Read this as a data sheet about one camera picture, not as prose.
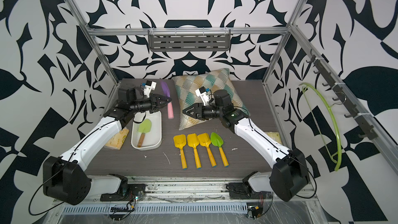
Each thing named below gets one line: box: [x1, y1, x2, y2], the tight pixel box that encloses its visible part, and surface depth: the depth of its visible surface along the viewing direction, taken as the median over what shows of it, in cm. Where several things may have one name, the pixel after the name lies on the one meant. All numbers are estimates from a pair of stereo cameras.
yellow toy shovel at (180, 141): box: [173, 134, 188, 171], surface depth 89 cm
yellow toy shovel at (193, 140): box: [187, 133, 202, 170], surface depth 89 cm
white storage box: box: [130, 110, 163, 151], surface depth 91 cm
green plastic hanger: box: [299, 82, 343, 172], surface depth 61 cm
